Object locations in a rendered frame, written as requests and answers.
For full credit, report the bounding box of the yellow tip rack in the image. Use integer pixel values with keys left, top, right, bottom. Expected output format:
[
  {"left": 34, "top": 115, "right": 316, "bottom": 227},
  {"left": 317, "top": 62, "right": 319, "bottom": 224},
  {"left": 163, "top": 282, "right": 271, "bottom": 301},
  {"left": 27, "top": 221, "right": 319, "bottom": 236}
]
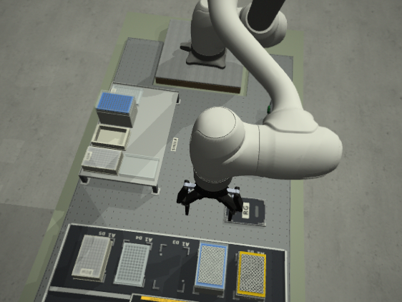
[{"left": 235, "top": 251, "right": 266, "bottom": 302}]

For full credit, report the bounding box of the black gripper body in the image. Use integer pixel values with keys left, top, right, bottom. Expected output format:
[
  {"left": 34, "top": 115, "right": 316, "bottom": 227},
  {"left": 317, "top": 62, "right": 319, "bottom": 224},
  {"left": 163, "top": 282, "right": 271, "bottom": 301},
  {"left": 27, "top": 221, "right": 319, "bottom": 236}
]
[{"left": 194, "top": 183, "right": 229, "bottom": 199}]

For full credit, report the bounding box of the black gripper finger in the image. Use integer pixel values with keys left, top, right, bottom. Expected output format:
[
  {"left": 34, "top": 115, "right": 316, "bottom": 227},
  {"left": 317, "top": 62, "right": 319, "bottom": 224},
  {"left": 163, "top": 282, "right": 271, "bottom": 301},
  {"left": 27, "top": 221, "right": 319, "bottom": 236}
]
[
  {"left": 177, "top": 180, "right": 205, "bottom": 215},
  {"left": 214, "top": 187, "right": 243, "bottom": 222}
]

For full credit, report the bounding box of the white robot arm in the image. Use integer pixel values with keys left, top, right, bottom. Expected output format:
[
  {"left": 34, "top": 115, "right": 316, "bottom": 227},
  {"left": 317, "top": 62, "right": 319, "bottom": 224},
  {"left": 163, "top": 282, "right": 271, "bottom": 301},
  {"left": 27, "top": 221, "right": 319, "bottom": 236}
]
[{"left": 180, "top": 0, "right": 343, "bottom": 192}]

